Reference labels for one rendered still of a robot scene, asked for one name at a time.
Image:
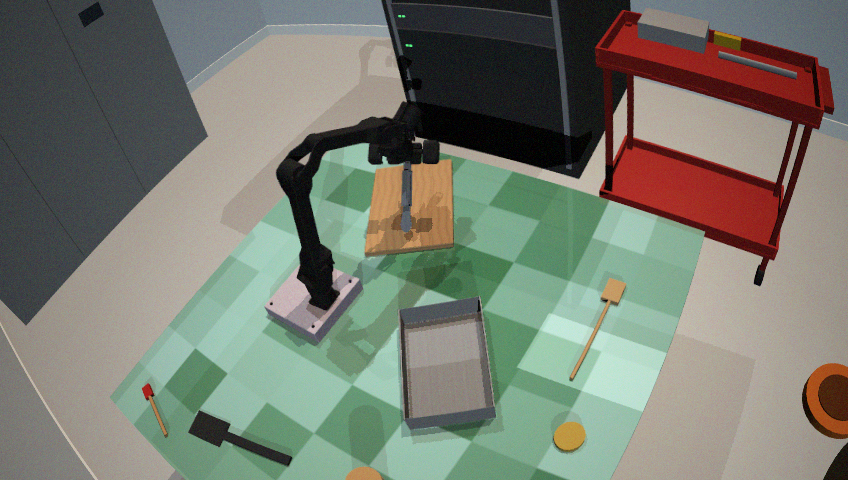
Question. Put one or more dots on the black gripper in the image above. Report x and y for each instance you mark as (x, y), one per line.
(430, 153)

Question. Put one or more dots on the golden-yellow flat round disc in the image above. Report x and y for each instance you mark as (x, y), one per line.
(569, 436)

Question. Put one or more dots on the wooden board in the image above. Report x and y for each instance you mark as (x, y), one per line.
(431, 210)

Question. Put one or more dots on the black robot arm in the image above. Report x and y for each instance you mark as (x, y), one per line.
(316, 264)

